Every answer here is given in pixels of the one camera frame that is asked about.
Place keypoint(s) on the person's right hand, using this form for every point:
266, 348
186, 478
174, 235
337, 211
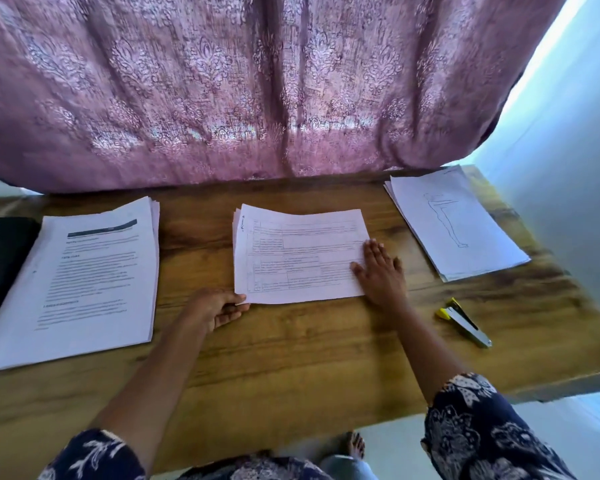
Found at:
383, 282

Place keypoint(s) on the person's left hand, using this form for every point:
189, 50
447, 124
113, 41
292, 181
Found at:
215, 308

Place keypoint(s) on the stack of table-printed sheets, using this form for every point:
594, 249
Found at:
300, 255

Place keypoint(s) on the silver yellow black stapler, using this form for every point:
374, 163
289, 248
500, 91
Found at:
465, 323

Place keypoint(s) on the body figure paper stack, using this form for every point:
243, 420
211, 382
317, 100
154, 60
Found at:
460, 225

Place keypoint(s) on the stack with dark header bar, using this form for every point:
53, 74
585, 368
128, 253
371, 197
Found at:
95, 285

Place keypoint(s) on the black folder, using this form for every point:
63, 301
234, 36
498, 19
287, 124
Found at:
2, 270

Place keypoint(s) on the person's left forearm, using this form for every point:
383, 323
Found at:
150, 395

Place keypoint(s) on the person's right forearm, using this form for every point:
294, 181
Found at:
430, 350

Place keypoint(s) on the person's bare foot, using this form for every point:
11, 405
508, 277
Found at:
355, 445

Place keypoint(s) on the pink patterned curtain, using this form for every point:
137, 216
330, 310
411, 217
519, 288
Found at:
260, 85

